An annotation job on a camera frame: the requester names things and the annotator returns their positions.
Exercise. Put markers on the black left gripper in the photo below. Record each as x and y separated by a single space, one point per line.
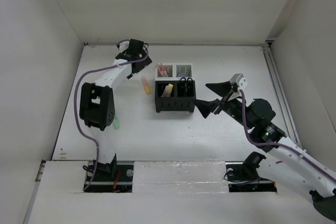
144 62

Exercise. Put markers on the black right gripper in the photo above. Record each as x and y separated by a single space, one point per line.
221 89

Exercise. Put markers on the red pen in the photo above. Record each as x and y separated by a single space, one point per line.
162 73

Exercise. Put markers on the black handled scissors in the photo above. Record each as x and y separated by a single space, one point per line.
185 83

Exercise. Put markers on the orange highlighter marker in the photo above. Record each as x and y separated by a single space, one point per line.
146 85

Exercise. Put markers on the yellow highlighter marker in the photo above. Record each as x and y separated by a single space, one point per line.
169 90

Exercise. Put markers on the green highlighter marker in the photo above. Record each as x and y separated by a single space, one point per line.
116 124

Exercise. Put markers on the purple highlighter marker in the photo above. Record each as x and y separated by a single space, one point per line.
165 92

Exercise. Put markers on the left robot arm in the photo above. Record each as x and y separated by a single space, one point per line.
96 106

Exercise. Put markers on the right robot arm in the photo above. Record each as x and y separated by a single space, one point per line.
280 159

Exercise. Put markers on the black slotted organizer box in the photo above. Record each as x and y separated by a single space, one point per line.
177 101

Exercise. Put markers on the white slotted organizer box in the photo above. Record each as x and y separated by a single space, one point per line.
171 71

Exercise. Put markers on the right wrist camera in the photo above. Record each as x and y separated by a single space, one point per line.
238 82

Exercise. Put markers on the aluminium rail right side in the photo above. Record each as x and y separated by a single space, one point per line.
279 91

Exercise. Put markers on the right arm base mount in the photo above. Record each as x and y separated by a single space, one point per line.
242 177

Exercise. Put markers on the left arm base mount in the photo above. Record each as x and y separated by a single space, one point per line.
114 177

